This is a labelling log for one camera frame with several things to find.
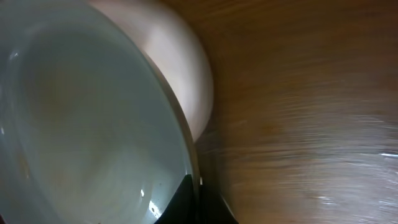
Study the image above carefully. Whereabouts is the white plate bottom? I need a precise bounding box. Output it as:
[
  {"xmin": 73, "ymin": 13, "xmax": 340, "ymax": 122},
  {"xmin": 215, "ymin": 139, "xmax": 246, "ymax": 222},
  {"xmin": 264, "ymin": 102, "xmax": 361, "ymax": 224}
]
[{"xmin": 90, "ymin": 1, "xmax": 214, "ymax": 140}]

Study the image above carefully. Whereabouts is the white plate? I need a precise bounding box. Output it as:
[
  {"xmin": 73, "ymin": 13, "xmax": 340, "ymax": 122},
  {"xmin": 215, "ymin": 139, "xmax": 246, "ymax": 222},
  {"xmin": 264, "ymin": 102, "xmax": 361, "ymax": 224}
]
[
  {"xmin": 90, "ymin": 1, "xmax": 214, "ymax": 140},
  {"xmin": 1, "ymin": 1, "xmax": 198, "ymax": 224}
]

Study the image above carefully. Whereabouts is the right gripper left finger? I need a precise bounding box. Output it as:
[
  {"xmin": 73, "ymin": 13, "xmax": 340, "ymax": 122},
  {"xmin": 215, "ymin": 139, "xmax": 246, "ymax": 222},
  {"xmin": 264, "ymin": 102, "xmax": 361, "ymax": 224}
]
[{"xmin": 155, "ymin": 175, "xmax": 197, "ymax": 224}]

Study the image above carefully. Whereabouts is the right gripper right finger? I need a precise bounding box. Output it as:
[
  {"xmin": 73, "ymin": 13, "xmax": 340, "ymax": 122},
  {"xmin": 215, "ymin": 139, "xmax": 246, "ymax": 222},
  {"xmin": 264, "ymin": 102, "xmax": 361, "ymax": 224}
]
[{"xmin": 200, "ymin": 185, "xmax": 238, "ymax": 224}]

